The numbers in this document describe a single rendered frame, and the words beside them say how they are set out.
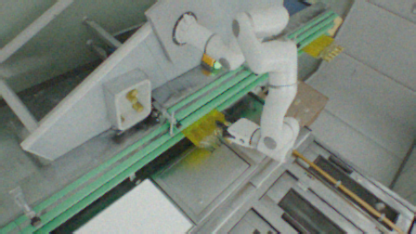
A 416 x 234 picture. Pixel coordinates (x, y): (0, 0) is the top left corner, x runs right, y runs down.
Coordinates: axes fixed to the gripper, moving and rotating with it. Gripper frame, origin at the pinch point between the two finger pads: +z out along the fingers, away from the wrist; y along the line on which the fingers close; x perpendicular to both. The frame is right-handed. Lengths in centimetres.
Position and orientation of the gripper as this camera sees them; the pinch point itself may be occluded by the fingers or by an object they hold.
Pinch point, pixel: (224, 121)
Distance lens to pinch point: 113.8
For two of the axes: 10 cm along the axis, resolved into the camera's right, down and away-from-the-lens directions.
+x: -0.6, -8.0, -5.9
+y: 6.9, -4.6, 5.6
